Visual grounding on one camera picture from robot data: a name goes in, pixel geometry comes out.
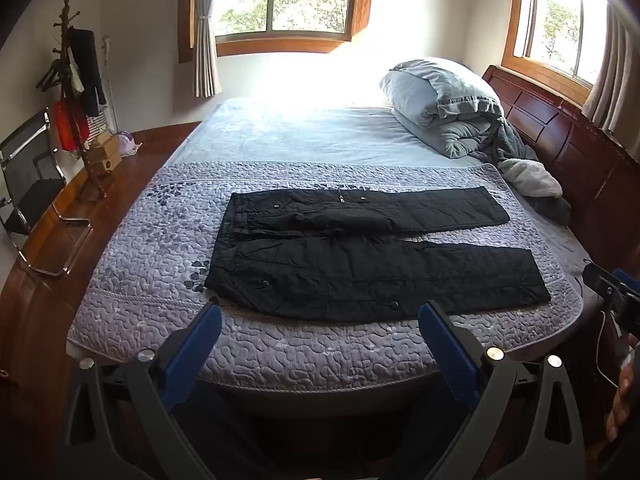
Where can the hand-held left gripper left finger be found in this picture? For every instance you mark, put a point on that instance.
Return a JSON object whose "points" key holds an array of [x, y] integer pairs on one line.
{"points": [[195, 345]]}

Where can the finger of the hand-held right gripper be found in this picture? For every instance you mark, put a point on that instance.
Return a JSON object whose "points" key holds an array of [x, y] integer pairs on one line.
{"points": [[597, 277], [629, 277]]}

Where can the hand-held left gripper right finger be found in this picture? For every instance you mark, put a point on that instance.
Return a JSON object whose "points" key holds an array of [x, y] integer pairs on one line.
{"points": [[442, 345]]}

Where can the black pants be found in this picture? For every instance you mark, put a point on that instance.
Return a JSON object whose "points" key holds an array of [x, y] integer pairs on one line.
{"points": [[350, 270]]}

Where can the person's right hand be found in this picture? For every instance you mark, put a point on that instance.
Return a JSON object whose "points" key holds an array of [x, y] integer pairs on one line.
{"points": [[622, 395]]}

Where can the grey quilted floral bedspread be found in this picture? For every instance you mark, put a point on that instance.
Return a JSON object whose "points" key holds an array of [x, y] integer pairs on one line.
{"points": [[150, 260]]}

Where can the white fleece cloth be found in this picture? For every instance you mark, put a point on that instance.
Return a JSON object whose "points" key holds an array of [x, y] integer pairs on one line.
{"points": [[535, 177]]}

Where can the wooden headboard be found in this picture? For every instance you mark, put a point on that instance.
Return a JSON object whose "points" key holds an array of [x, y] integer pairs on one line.
{"points": [[575, 155]]}

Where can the dark grey blanket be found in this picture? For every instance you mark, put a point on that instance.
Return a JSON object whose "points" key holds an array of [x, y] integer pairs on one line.
{"points": [[515, 140]]}

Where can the beige curtain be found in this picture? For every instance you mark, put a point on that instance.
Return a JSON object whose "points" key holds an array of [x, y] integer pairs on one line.
{"points": [[615, 85], [206, 50]]}

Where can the large cardboard box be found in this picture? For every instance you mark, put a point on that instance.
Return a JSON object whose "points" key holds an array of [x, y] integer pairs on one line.
{"points": [[105, 160]]}

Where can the purple white appliance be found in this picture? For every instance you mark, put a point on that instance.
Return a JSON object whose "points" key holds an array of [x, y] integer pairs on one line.
{"points": [[129, 144]]}

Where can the black chrome office chair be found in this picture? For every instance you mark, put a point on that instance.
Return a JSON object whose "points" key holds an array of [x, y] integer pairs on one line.
{"points": [[30, 195]]}

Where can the small cardboard box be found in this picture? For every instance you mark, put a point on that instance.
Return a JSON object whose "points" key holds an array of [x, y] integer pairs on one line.
{"points": [[104, 140]]}

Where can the pale grey bed sheet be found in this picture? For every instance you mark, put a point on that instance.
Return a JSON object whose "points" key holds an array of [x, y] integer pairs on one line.
{"points": [[300, 130]]}

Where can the striped hanging cloth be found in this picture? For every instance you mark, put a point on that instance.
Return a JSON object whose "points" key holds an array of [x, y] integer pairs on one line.
{"points": [[97, 125]]}

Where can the folded light grey duvet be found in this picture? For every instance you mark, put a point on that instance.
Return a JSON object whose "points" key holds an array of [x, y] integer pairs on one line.
{"points": [[425, 95]]}

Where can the red hanging bag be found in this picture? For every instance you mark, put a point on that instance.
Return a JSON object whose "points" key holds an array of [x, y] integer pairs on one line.
{"points": [[67, 125]]}

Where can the narrow wooden framed window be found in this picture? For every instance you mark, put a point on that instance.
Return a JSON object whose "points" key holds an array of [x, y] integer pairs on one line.
{"points": [[514, 15]]}

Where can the white hanging garment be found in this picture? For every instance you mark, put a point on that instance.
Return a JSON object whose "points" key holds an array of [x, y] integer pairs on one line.
{"points": [[75, 80]]}

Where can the black hanging garment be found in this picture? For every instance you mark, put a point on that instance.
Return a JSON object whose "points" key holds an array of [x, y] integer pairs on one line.
{"points": [[85, 70]]}

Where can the black clothes hanger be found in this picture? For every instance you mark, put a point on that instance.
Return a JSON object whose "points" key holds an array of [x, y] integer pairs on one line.
{"points": [[50, 75]]}

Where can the wide wooden framed window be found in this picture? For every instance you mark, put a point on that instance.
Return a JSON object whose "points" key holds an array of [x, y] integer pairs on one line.
{"points": [[280, 45]]}

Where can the wooden coat rack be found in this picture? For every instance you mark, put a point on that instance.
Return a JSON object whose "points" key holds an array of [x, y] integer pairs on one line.
{"points": [[65, 17]]}

